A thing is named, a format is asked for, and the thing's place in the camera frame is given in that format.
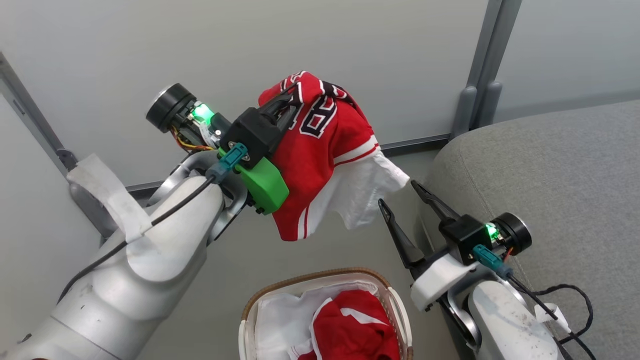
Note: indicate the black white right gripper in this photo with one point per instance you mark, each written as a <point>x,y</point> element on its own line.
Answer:
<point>462,237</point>

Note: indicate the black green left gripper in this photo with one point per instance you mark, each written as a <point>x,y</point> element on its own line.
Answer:
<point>250,135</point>

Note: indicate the red white sports jersey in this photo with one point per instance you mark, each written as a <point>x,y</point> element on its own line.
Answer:
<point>320,165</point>

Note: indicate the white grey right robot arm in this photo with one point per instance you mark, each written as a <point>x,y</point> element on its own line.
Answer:
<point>505,320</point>

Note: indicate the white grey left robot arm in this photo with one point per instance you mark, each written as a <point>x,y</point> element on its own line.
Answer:
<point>125,290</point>

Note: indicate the white laundry basket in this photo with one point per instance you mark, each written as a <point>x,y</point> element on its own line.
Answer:
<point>310,276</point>

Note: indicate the red garment white stripe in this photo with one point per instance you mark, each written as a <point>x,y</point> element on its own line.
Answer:
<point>350,335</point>

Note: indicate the grey fabric sofa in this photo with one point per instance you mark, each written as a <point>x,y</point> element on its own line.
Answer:
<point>565,175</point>

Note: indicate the white tape strip small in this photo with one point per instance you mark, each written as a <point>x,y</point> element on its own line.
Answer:
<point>550,312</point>

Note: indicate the white tape strip large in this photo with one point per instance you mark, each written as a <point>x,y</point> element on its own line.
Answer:
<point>107,192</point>

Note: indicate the grey metal partition floor rail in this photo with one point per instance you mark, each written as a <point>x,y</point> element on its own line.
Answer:
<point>415,142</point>

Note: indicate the grey metal double partition post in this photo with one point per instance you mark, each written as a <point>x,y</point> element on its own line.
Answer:
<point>487,50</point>

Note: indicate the grey metal partition foot bracket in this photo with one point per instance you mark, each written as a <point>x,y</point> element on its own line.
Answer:
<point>92,210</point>

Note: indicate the grey metal partition corner post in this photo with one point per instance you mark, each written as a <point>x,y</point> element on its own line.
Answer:
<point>35,122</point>

